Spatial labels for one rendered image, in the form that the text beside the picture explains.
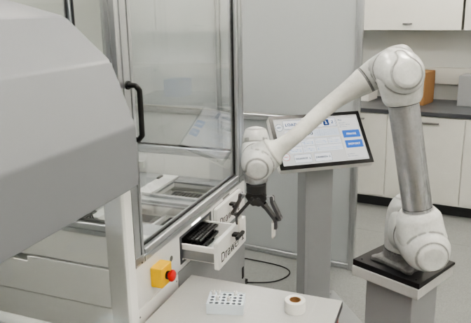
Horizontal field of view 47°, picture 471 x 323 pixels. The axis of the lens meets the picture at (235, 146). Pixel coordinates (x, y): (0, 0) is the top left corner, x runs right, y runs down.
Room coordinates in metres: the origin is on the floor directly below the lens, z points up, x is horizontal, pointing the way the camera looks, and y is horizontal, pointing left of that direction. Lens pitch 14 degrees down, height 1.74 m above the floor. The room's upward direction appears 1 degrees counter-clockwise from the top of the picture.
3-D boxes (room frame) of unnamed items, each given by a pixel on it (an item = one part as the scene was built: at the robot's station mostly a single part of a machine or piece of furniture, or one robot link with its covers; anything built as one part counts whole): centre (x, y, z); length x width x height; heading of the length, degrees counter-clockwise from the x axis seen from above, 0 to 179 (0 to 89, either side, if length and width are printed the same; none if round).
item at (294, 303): (1.63, -0.19, 0.78); 0.07 x 0.07 x 0.04
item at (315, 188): (2.78, -0.44, 0.51); 0.50 x 0.45 x 1.02; 15
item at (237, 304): (1.66, 0.04, 0.78); 0.12 x 0.08 x 0.04; 83
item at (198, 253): (2.03, 0.22, 0.86); 0.40 x 0.26 x 0.06; 69
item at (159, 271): (1.69, 0.26, 0.88); 0.07 x 0.05 x 0.07; 159
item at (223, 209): (2.29, 0.04, 0.87); 0.29 x 0.02 x 0.11; 159
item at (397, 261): (1.96, -0.67, 0.80); 0.22 x 0.18 x 0.06; 127
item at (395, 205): (1.94, -0.66, 0.94); 0.18 x 0.16 x 0.22; 178
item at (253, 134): (1.93, -0.07, 1.25); 0.13 x 0.11 x 0.16; 179
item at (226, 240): (1.95, 0.02, 0.87); 0.29 x 0.02 x 0.11; 159
